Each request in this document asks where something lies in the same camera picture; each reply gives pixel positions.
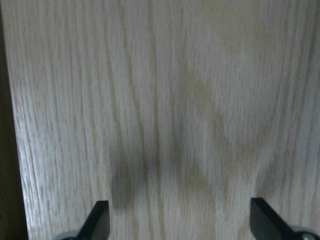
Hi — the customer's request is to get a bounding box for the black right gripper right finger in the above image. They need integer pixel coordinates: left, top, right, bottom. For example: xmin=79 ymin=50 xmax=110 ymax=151
xmin=250 ymin=197 xmax=303 ymax=240

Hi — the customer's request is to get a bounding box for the light wooden drawer cabinet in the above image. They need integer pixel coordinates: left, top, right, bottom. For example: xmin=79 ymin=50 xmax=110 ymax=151
xmin=0 ymin=0 xmax=320 ymax=240

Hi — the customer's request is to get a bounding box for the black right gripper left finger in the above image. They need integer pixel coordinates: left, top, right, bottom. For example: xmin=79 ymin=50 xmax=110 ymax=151
xmin=75 ymin=200 xmax=111 ymax=240

